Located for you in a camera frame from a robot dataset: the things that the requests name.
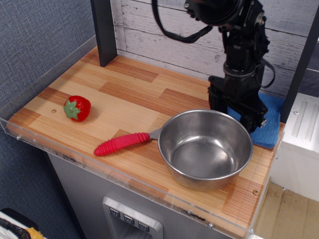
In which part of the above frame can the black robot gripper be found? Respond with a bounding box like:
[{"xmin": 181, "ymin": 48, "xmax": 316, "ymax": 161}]
[{"xmin": 208, "ymin": 72, "xmax": 268, "ymax": 133}]

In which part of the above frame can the blue cloth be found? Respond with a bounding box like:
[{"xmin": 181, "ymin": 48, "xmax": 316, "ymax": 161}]
[{"xmin": 228, "ymin": 93, "xmax": 286, "ymax": 149}]

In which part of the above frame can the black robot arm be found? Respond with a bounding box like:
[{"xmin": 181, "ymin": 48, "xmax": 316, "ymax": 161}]
[{"xmin": 184, "ymin": 0, "xmax": 270, "ymax": 132}]

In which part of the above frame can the white side shelf unit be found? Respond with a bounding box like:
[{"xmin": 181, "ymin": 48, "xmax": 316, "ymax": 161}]
[{"xmin": 270, "ymin": 93, "xmax": 319, "ymax": 201}]

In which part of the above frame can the clear acrylic edge guard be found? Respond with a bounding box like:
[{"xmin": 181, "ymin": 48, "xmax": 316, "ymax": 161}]
[{"xmin": 0, "ymin": 37, "xmax": 276, "ymax": 239}]

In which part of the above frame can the silver dispenser button panel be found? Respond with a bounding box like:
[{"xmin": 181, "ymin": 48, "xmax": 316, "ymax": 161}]
[{"xmin": 102, "ymin": 196, "xmax": 164, "ymax": 239}]

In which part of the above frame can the red toy strawberry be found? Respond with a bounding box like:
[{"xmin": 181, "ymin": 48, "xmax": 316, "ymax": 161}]
[{"xmin": 63, "ymin": 96, "xmax": 91, "ymax": 122}]

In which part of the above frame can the grey toy fridge cabinet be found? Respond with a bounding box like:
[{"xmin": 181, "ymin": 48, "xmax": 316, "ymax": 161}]
[{"xmin": 49, "ymin": 154, "xmax": 228, "ymax": 239}]

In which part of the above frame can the yellow object at corner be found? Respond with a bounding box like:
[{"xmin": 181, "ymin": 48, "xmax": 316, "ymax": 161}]
[{"xmin": 25, "ymin": 228, "xmax": 46, "ymax": 239}]

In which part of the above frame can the steel pot with red handle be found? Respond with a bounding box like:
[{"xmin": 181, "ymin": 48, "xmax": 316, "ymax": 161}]
[{"xmin": 94, "ymin": 110, "xmax": 253, "ymax": 191}]

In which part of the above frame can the dark right upright post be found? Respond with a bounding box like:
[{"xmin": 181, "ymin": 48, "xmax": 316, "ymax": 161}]
[{"xmin": 280, "ymin": 8, "xmax": 319, "ymax": 123}]

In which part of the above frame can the dark upright post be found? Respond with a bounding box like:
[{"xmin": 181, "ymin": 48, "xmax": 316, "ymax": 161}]
[
  {"xmin": 280, "ymin": 8, "xmax": 319, "ymax": 123},
  {"xmin": 90, "ymin": 0, "xmax": 117, "ymax": 67}
]

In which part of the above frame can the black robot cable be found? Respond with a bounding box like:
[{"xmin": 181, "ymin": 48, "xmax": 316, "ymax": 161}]
[{"xmin": 151, "ymin": 0, "xmax": 214, "ymax": 44}]

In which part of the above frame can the dark left upright post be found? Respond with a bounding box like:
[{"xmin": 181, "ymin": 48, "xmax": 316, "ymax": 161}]
[{"xmin": 90, "ymin": 0, "xmax": 117, "ymax": 67}]

